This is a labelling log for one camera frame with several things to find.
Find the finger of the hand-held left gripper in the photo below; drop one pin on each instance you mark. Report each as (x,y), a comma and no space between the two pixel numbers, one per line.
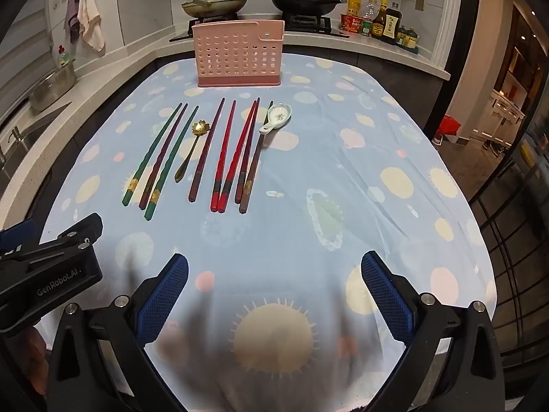
(17,236)
(85,227)

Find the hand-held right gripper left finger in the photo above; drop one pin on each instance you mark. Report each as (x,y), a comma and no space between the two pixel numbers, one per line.
(165,296)

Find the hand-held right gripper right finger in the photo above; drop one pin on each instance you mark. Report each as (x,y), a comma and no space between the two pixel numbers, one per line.
(388,296)

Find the green chopstick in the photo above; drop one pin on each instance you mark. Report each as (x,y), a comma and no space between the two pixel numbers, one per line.
(150,154)
(171,158)

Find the maroon chopstick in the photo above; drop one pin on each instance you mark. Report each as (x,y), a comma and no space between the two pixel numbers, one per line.
(165,152)

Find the dark red chopstick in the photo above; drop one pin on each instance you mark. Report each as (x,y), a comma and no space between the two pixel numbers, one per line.
(206,150)
(247,154)

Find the gold flower spoon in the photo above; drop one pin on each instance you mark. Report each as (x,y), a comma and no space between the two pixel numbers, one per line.
(198,128)

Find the bright red chopstick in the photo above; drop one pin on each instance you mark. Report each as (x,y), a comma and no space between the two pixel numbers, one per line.
(223,154)
(238,154)

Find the brown chopstick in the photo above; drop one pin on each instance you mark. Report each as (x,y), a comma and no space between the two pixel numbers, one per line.
(257,158)

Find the white ceramic spoon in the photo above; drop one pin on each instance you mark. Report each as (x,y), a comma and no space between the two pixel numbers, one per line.
(278,113)

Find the pink perforated utensil holder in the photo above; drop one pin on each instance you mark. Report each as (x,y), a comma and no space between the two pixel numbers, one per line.
(236,55)

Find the metal faucet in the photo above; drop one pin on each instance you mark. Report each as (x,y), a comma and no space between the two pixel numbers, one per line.
(16,135)

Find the blue printed tablecloth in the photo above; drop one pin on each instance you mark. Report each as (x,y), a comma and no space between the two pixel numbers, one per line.
(300,223)

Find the black lattice door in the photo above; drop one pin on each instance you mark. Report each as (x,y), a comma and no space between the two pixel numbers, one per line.
(510,244)

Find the metal colander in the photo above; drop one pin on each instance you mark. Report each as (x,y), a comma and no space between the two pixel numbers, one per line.
(51,88)

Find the green dish soap bottle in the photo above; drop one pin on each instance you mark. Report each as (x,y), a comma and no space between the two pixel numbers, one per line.
(63,58)

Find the red bag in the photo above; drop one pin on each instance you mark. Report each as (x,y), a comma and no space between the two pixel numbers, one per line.
(449,126)

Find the white hanging towel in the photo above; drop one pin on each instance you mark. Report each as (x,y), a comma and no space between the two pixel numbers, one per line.
(91,17)

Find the purple hanging cloth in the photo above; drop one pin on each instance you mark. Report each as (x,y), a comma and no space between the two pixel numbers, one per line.
(72,17)

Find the white cabinet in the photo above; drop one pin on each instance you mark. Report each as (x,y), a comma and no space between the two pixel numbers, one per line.
(497,116)

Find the wok with glass lid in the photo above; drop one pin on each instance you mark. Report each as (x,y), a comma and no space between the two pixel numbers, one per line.
(214,3)

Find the dark jars with yellow labels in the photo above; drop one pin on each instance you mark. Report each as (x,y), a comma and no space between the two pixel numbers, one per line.
(408,37)

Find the green capped small jar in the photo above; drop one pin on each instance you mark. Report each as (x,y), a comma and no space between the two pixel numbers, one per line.
(366,28)

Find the dark soy sauce bottle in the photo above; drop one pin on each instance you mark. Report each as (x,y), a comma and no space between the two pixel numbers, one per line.
(391,25)

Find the brown sauce bottle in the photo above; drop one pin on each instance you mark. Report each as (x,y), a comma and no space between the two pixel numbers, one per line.
(379,23)

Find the red instant noodle cup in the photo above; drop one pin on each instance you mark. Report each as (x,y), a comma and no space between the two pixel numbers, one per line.
(351,23)

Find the black gas stove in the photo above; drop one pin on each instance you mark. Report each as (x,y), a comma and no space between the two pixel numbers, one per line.
(309,23)

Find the clear plastic bottle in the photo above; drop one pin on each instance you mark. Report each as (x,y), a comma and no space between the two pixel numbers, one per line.
(371,8)

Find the yellow seasoning packet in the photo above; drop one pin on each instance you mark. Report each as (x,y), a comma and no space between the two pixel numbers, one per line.
(354,5)

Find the black frying pan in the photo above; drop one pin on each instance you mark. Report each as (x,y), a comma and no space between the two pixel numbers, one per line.
(302,3)

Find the wall outlet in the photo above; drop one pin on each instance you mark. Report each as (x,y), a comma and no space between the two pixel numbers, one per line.
(420,3)

